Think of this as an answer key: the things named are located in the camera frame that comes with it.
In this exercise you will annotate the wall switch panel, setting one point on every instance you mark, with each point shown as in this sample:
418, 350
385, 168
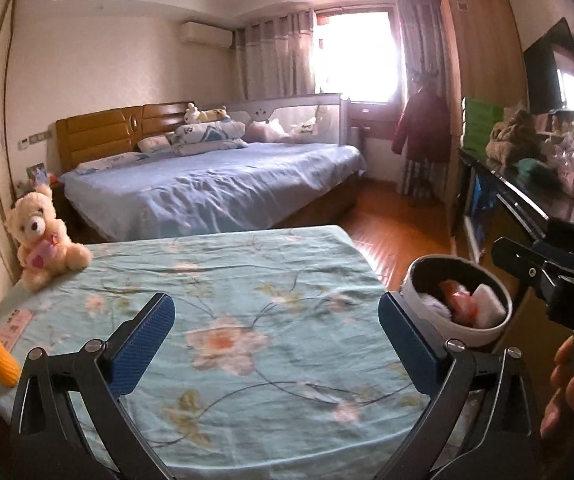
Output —
36, 138

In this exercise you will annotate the small white plush toy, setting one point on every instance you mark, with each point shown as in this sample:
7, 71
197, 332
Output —
308, 126

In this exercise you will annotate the bed with blue sheet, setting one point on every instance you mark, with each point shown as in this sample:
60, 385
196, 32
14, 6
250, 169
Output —
217, 185

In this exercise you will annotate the grey bed guard rail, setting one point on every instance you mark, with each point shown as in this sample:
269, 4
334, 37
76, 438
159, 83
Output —
297, 107

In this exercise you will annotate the cream teddy bear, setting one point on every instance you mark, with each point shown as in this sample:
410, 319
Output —
42, 240

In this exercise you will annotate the floral green tablecloth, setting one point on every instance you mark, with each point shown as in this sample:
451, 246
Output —
267, 285

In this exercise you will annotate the white round trash bin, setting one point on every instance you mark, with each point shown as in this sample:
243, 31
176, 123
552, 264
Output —
472, 337

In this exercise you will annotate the small photo frame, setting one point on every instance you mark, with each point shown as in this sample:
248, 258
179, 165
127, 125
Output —
37, 172

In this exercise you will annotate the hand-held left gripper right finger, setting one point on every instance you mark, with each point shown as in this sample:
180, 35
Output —
407, 340

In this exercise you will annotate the brown plush toy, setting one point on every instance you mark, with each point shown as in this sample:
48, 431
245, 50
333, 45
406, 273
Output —
512, 137

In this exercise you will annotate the white foam block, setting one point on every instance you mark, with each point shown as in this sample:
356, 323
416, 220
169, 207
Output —
489, 305

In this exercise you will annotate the wooden nightstand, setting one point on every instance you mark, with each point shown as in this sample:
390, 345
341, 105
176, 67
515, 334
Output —
62, 205

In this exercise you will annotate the grey curtain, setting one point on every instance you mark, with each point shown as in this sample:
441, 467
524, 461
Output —
274, 55
422, 40

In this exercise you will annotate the wooden headboard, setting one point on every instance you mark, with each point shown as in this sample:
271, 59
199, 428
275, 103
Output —
107, 130

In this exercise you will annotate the stack of green boxes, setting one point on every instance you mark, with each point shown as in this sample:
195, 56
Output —
479, 127

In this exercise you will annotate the wooden wardrobe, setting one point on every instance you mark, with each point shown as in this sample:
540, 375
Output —
482, 50

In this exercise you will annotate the coat rack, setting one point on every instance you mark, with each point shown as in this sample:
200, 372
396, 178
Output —
419, 182

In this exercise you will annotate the flat blue pillow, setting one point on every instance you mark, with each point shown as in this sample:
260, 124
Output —
109, 162

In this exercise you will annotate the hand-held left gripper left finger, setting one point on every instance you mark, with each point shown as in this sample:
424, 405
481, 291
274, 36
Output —
142, 340

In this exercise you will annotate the dark red coat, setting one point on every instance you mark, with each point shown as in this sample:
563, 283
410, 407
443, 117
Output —
422, 125

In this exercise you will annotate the green folded cloth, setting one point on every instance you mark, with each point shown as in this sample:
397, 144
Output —
532, 167

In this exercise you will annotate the black tv cabinet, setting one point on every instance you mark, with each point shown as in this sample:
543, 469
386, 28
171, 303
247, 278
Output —
517, 200

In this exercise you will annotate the bright window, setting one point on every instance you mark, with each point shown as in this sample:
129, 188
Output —
357, 55

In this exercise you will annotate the red plastic bag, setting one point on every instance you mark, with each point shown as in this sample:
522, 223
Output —
457, 300

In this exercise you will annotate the pink card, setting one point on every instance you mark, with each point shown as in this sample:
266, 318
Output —
14, 330

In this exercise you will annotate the white yellow plush toy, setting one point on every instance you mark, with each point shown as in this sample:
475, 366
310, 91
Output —
207, 114

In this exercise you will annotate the black television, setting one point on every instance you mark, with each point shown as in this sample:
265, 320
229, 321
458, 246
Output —
547, 75

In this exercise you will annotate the small white pillow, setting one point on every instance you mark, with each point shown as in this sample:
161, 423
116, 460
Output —
154, 144

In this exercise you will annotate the white air conditioner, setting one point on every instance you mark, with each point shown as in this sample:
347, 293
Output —
207, 35

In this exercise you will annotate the desk under window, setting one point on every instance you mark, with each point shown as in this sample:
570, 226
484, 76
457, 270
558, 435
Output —
374, 122

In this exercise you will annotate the pink plush toy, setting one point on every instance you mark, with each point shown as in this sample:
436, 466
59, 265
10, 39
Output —
264, 131

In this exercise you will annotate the blue patterned pillow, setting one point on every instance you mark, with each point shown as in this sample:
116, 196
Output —
209, 135

